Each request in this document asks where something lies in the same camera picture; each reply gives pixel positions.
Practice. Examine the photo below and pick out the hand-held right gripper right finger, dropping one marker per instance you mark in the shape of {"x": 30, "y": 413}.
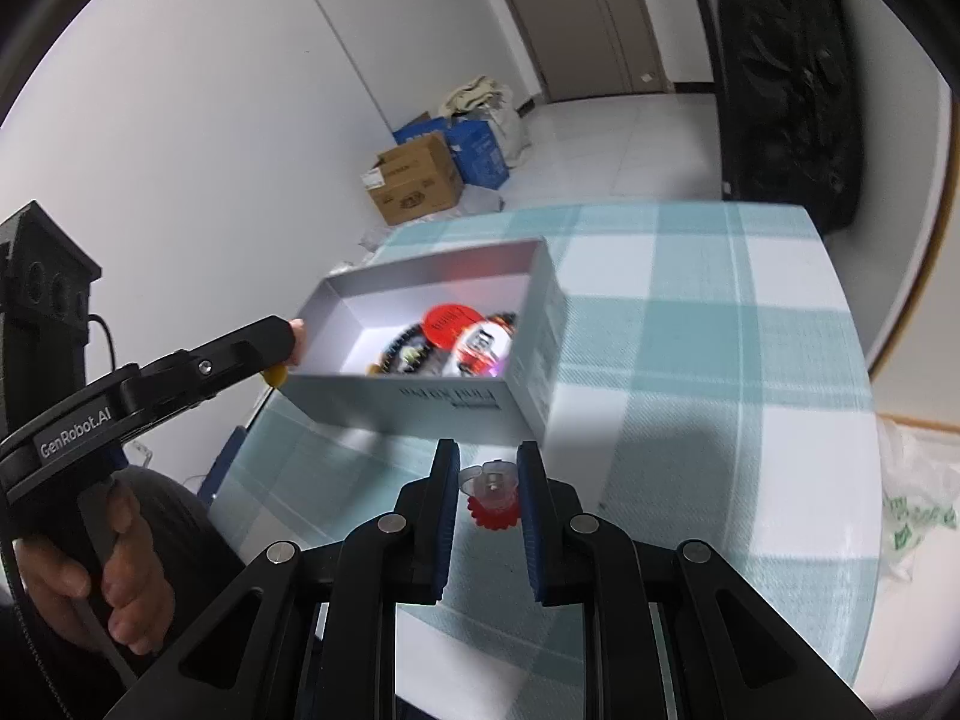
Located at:
{"x": 527, "y": 521}

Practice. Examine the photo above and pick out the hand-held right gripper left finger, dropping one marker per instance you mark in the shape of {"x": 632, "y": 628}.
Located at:
{"x": 448, "y": 521}

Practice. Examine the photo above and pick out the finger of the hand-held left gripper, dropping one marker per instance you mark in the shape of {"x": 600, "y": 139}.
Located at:
{"x": 225, "y": 364}

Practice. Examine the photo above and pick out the grey cardboard box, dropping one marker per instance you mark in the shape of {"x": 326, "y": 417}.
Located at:
{"x": 420, "y": 405}

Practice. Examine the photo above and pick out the yellow green small trinket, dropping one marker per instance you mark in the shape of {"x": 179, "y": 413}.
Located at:
{"x": 410, "y": 358}

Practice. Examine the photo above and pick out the red round lid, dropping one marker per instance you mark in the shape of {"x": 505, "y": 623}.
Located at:
{"x": 450, "y": 324}

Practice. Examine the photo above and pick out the person's left forearm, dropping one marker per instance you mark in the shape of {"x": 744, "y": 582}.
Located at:
{"x": 37, "y": 660}

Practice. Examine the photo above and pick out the person's left hand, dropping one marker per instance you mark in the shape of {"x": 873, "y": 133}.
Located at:
{"x": 139, "y": 570}

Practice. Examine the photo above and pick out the person's dark trouser leg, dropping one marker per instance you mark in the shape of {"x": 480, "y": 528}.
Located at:
{"x": 187, "y": 525}

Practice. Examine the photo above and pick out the teal checked tablecloth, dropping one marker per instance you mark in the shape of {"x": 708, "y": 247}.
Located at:
{"x": 712, "y": 390}

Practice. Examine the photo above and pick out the brown cardboard carton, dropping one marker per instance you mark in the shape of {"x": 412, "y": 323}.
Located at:
{"x": 416, "y": 180}

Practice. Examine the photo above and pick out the blue cardboard carton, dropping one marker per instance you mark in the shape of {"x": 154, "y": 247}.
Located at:
{"x": 480, "y": 150}

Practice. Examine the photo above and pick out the white sack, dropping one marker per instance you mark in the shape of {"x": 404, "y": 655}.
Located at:
{"x": 514, "y": 131}

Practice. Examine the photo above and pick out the white green plastic bag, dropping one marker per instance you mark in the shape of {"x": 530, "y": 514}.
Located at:
{"x": 919, "y": 517}

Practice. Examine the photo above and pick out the grey door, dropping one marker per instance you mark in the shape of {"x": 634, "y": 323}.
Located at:
{"x": 585, "y": 22}

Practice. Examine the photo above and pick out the black hanging jacket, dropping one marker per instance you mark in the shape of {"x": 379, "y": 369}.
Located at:
{"x": 787, "y": 90}

